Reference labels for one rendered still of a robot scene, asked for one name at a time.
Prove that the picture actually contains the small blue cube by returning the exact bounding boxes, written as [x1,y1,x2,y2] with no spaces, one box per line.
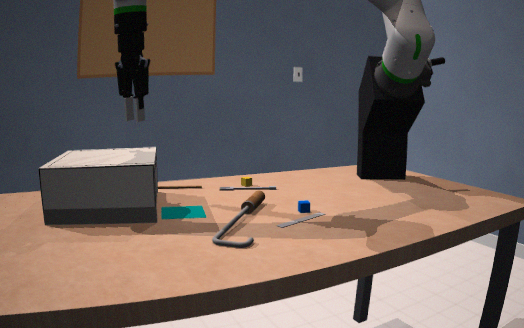
[298,200,310,213]

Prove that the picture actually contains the small yellow cube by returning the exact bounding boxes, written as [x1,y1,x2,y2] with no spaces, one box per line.
[241,177,252,187]

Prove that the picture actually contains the metal hook with brown wooden handle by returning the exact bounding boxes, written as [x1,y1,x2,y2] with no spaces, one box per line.
[212,190,265,248]

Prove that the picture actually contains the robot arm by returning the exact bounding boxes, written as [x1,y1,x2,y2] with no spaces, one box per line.
[113,0,445,98]

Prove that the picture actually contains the teal square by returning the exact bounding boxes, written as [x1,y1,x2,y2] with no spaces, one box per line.
[161,206,207,219]

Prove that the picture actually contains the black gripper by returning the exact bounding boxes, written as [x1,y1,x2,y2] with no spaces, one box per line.
[115,32,150,122]

